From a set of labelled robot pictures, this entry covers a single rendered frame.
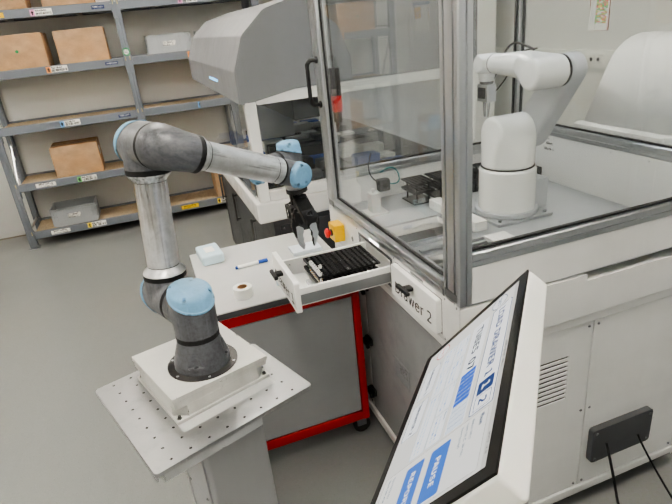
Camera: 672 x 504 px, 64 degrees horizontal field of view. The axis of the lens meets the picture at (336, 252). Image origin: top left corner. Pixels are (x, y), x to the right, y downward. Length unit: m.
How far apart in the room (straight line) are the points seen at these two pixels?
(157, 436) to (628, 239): 1.39
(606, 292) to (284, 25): 1.65
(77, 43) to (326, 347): 3.90
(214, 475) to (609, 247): 1.28
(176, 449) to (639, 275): 1.38
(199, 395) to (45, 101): 4.66
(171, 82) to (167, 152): 4.47
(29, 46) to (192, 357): 4.22
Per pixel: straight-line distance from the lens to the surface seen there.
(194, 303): 1.42
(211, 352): 1.49
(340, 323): 2.12
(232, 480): 1.69
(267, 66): 2.48
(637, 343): 2.00
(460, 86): 1.27
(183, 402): 1.47
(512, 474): 0.67
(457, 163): 1.30
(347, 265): 1.82
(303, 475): 2.35
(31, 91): 5.86
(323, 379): 2.22
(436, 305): 1.52
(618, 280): 1.79
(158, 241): 1.50
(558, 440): 2.00
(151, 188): 1.46
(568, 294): 1.67
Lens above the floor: 1.67
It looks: 23 degrees down
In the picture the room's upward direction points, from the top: 6 degrees counter-clockwise
